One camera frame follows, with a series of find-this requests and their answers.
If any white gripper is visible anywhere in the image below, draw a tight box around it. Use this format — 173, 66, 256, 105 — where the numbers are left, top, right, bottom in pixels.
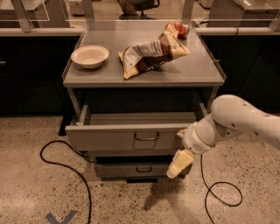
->
166, 114, 234, 179

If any grey top drawer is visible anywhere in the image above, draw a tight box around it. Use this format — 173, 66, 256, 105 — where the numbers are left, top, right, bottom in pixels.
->
66, 104, 207, 153

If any grey drawer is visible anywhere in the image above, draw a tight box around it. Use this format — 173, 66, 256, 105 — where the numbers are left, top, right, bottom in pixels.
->
94, 155, 172, 179
66, 104, 207, 153

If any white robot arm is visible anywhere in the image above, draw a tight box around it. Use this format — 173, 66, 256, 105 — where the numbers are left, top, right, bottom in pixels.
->
166, 94, 280, 179

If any grey metal drawer cabinet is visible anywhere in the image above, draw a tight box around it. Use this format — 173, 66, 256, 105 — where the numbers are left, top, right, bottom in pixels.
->
61, 19, 227, 185

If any grey lower drawer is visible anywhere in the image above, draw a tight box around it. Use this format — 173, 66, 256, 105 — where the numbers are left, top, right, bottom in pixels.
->
94, 155, 172, 179

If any brown yellow chip bag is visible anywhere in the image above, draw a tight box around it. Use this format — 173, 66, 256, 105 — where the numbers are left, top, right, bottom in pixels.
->
119, 31, 190, 80

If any red snack bag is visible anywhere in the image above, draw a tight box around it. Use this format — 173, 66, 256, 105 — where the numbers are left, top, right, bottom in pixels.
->
164, 22, 189, 39

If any white ceramic bowl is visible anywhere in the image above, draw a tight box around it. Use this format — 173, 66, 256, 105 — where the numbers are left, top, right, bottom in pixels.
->
71, 45, 109, 69

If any black office chair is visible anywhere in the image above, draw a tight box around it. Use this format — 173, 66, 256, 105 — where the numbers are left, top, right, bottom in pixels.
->
117, 0, 160, 20

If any black cable right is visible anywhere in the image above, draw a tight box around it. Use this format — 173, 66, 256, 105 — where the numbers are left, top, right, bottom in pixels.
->
199, 153, 244, 224

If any black cable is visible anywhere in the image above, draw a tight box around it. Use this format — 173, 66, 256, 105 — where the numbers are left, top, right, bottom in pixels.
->
39, 139, 93, 224
199, 153, 244, 224

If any black cable left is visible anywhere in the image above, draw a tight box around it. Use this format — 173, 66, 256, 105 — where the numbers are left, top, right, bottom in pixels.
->
39, 139, 93, 224

